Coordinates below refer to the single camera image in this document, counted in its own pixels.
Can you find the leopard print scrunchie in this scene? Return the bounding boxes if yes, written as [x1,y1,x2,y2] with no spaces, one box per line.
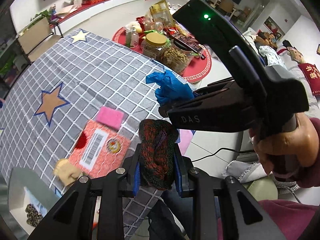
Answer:
[25,204,43,228]

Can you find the peanut jar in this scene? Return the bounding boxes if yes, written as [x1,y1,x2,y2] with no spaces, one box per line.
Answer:
[161,40,196,76]

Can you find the yellow lid snack jar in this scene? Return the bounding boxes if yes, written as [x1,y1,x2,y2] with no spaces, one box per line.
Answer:
[140,32,171,61]

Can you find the white grey storage box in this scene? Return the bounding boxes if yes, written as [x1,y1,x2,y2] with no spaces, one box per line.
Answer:
[8,167,59,237]

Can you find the red round tray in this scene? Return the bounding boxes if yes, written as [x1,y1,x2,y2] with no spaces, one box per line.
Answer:
[112,28,212,83]

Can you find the gold snack bag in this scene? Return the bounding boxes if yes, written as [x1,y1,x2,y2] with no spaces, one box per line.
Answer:
[149,0,175,28]

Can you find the beige cloth pouch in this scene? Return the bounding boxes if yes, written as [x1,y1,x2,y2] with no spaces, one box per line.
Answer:
[53,158,82,186]

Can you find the person right hand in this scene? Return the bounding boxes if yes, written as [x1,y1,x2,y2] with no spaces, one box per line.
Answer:
[249,113,319,174]

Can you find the beige folding chair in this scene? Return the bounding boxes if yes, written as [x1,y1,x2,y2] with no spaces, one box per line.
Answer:
[17,15,63,63]

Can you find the red low shelf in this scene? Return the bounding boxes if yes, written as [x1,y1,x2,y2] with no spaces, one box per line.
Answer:
[57,0,138,33]

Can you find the dark knitted sock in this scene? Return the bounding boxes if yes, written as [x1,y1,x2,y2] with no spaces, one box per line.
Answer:
[139,119,178,191]

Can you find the grey checked star tablecloth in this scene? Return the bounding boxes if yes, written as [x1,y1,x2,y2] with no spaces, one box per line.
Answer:
[1,30,170,239]

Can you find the person dark trouser legs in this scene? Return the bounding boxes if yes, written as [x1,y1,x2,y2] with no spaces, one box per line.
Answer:
[148,189,193,239]

